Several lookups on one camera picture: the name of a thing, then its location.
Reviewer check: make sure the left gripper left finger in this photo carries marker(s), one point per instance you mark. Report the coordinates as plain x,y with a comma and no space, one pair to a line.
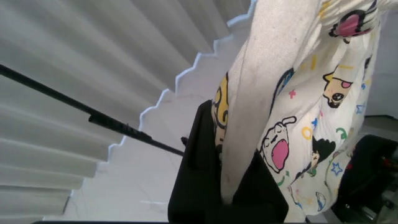
196,186

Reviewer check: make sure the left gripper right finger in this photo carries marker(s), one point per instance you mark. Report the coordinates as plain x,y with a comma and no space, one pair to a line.
261,199

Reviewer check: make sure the cream printed garment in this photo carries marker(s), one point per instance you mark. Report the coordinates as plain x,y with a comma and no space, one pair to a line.
280,62

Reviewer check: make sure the black clothes rack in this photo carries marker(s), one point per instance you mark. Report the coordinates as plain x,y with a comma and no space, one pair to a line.
109,122

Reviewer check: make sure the white curtain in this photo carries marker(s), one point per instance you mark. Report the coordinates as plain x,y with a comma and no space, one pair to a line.
77,46

